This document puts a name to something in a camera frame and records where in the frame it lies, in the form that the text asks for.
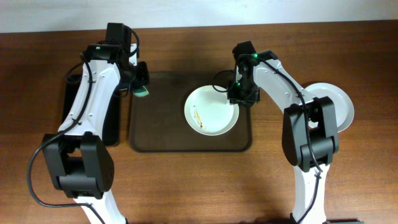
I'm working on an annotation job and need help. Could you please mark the green yellow scrub sponge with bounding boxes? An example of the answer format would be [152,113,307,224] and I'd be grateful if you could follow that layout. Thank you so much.
[132,86,149,98]

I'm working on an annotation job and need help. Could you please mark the white plate top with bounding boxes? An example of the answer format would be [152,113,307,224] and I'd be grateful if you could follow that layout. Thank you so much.
[183,85,239,136]

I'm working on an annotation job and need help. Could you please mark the white plate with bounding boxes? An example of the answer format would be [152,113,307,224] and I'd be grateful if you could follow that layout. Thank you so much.
[305,83,354,133]
[183,85,239,136]

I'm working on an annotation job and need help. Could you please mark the white plate bottom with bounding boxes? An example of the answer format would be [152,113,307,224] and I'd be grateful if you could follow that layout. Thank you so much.
[305,83,354,133]

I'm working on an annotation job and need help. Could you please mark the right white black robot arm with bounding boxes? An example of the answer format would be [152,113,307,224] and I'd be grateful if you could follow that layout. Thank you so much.
[227,51,339,223]

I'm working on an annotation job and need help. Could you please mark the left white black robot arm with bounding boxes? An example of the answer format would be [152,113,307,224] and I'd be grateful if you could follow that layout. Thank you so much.
[38,43,149,223]

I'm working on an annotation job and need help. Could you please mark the brown clear plastic tray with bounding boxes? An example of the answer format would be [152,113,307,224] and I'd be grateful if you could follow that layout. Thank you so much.
[129,72,252,152]

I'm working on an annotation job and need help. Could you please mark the black plastic tray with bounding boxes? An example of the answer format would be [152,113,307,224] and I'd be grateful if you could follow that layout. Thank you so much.
[58,73,120,146]

